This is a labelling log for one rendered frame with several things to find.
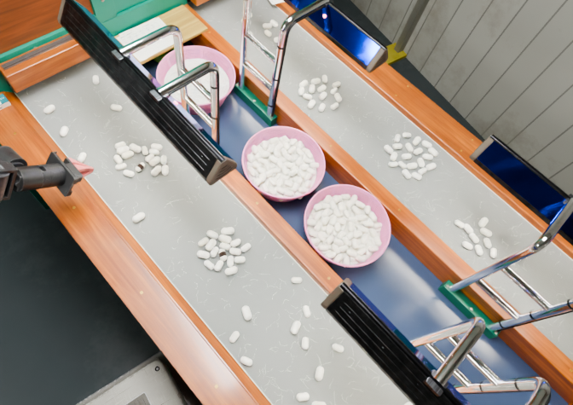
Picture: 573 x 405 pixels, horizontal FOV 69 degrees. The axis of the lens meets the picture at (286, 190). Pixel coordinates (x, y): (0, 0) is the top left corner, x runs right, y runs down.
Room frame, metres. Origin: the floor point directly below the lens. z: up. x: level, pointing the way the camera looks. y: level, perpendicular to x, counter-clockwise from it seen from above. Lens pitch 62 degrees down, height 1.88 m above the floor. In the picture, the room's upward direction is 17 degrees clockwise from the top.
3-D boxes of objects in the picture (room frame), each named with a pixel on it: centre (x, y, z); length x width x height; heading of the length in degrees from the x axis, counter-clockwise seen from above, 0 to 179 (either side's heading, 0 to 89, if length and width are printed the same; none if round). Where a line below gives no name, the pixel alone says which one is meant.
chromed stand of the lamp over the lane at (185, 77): (0.67, 0.36, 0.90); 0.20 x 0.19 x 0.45; 59
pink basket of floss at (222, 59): (0.93, 0.41, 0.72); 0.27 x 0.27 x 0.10
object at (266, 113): (1.01, 0.16, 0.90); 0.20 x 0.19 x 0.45; 59
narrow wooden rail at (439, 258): (0.75, -0.19, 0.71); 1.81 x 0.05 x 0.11; 59
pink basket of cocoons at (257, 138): (0.70, 0.03, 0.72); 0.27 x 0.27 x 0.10
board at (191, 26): (1.04, 0.60, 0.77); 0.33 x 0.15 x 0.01; 149
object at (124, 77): (0.60, 0.41, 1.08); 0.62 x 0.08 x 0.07; 59
